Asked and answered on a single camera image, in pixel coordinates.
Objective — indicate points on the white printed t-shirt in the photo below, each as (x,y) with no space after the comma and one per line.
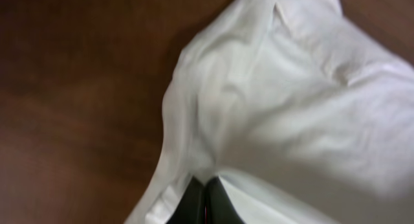
(302,117)

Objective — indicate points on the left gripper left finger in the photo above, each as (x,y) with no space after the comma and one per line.
(191,208)

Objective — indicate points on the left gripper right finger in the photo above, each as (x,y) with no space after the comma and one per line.
(218,207)

